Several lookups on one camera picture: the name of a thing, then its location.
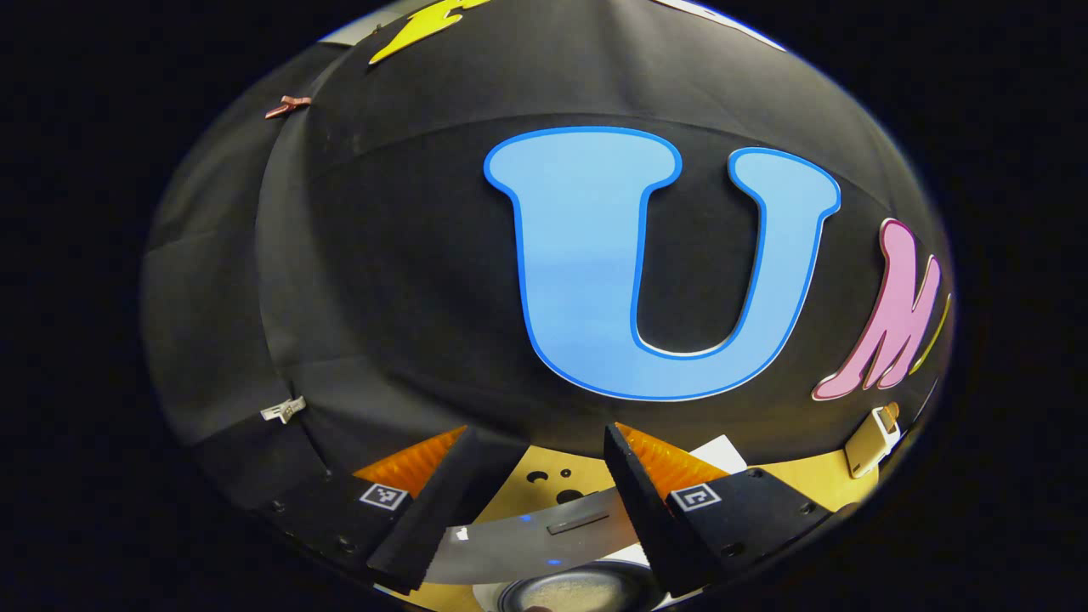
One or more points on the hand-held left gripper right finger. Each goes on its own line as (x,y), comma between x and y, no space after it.
(646,510)

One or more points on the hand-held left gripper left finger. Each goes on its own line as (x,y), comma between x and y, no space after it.
(433,518)

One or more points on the brown toast slice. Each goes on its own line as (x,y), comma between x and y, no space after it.
(890,411)

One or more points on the white toaster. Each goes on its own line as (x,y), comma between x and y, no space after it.
(867,446)

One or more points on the silver cloth clip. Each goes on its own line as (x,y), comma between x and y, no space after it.
(283,410)

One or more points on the copper cloth clip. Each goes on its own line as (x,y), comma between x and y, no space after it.
(289,107)

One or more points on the black backdrop cloth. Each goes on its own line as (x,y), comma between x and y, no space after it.
(408,280)

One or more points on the white rice cooker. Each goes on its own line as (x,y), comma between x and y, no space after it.
(527,544)

